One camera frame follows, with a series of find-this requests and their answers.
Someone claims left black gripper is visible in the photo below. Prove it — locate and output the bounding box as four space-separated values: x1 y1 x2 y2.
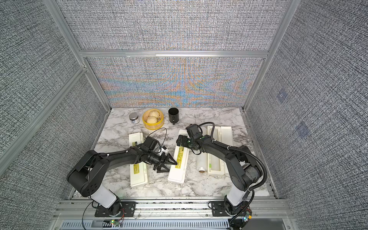
147 151 178 173

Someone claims white wrap dispenser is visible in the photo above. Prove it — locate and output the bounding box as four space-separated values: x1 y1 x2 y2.
208 126 233 176
168 129 189 184
129 133 148 187

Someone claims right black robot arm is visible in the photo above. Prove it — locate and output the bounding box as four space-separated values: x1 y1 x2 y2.
176 122 267 216

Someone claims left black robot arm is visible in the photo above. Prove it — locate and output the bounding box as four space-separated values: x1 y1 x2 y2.
67 144 177 209

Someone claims black cup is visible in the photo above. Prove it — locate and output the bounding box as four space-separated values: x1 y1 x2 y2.
168 108 179 125

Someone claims yellow bowl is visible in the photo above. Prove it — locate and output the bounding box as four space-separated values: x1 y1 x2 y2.
142 109 164 130

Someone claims small silver lidded jar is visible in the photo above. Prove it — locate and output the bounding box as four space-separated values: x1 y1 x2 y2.
129 112 140 124

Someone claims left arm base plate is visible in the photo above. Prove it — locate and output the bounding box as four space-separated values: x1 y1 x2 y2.
94 201 137 218

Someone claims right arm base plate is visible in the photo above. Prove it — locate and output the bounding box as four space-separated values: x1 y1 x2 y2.
209 200 252 217

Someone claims aluminium front rail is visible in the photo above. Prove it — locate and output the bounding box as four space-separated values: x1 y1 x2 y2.
49 197 298 230

